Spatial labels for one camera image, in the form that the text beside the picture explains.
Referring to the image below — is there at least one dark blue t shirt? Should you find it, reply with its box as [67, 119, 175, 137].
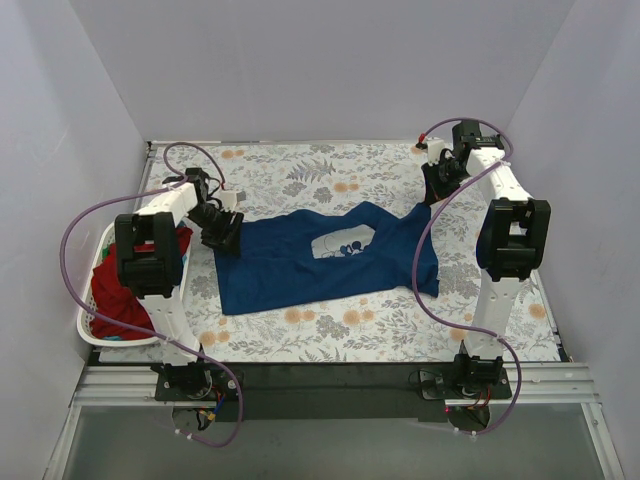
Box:
[215, 202, 439, 315]

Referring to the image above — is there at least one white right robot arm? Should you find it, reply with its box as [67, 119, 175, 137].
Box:
[416, 118, 551, 407]

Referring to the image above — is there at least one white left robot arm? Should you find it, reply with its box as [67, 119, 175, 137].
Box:
[114, 168, 243, 400]

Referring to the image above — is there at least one teal t shirt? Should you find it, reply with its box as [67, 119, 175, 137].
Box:
[102, 244, 190, 344]

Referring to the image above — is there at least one floral patterned table cloth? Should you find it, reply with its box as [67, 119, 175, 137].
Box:
[97, 139, 571, 365]

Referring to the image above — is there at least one red t shirt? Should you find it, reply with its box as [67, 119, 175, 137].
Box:
[89, 225, 195, 341]

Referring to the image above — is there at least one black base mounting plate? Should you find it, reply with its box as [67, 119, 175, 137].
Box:
[151, 362, 512, 422]

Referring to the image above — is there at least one white plastic laundry basket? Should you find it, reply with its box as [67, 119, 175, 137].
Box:
[74, 213, 200, 351]

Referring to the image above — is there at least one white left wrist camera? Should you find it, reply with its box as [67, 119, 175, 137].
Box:
[218, 190, 246, 211]

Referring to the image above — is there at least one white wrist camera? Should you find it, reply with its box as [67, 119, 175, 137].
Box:
[218, 190, 246, 211]
[411, 134, 448, 166]

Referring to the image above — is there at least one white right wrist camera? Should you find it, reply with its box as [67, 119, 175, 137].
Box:
[411, 134, 448, 166]

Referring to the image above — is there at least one aluminium frame rail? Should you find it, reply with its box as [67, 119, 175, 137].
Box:
[72, 362, 601, 406]

